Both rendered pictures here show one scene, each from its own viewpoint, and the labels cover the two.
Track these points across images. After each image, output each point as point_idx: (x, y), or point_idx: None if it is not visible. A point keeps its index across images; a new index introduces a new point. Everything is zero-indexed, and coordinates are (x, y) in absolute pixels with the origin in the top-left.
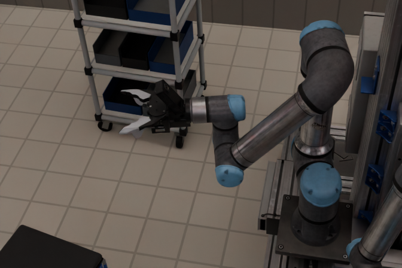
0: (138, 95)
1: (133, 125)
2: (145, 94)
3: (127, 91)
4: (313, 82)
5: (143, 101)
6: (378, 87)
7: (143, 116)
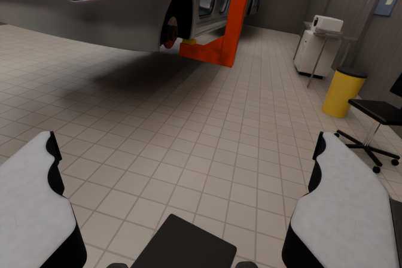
0: (322, 190)
1: (24, 166)
2: (368, 247)
3: (325, 139)
4: None
5: (284, 253)
6: None
7: (70, 230)
